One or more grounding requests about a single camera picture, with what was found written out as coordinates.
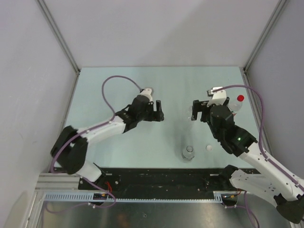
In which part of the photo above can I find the tall clear empty bottle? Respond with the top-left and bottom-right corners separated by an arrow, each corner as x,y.
186,106 -> 192,121

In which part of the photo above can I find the white bottle cap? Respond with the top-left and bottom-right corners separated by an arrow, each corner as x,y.
206,145 -> 212,152

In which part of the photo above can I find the red bottle cap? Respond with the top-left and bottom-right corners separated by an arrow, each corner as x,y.
237,95 -> 245,102

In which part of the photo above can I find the short clear bottle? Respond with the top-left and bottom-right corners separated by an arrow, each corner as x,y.
181,145 -> 195,162

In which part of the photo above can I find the clear bottle red label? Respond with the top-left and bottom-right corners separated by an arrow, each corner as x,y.
228,98 -> 243,116

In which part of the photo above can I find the left aluminium corner post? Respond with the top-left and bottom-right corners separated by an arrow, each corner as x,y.
35,0 -> 81,73

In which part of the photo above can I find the slotted cable duct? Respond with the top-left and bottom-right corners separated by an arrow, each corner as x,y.
44,190 -> 229,203

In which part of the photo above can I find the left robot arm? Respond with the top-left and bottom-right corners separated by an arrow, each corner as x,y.
50,95 -> 164,190

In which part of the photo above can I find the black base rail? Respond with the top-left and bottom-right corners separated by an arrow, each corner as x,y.
78,168 -> 242,198

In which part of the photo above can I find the right aluminium corner post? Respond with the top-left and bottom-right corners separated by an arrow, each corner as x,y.
242,0 -> 290,74

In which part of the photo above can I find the aluminium corner post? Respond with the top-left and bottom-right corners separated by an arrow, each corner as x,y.
242,0 -> 290,74
35,0 -> 81,73

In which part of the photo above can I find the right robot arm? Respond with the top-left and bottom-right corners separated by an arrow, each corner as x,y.
191,100 -> 304,224

